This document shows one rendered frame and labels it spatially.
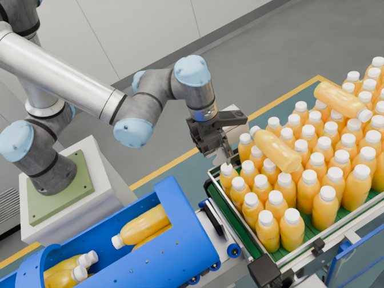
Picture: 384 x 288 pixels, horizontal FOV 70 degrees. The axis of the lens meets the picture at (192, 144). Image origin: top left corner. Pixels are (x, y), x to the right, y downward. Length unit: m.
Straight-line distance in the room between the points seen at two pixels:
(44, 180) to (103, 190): 0.19
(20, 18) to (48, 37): 2.49
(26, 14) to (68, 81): 0.23
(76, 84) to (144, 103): 0.14
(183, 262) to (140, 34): 2.95
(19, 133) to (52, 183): 0.19
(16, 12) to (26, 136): 0.35
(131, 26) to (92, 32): 0.42
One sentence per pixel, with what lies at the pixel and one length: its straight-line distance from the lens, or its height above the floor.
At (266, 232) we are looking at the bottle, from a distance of 0.85.
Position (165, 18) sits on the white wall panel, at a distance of 3.49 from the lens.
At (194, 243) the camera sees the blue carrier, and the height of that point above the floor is 1.18.
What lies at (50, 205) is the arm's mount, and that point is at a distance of 1.04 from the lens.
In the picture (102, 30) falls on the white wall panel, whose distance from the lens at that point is 3.31.
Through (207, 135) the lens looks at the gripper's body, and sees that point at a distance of 0.75.
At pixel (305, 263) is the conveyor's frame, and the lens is 0.98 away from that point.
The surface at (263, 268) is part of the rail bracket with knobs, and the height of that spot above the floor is 1.00.
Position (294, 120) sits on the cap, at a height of 1.09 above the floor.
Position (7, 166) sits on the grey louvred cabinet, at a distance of 2.38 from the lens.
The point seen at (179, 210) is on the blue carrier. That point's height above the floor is 1.23.
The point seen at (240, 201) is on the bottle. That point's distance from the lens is 0.92.
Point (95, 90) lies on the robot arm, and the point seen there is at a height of 1.55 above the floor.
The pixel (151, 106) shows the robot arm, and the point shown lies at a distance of 0.61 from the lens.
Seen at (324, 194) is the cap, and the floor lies 1.09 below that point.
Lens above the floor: 1.83
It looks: 46 degrees down
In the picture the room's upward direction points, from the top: 22 degrees counter-clockwise
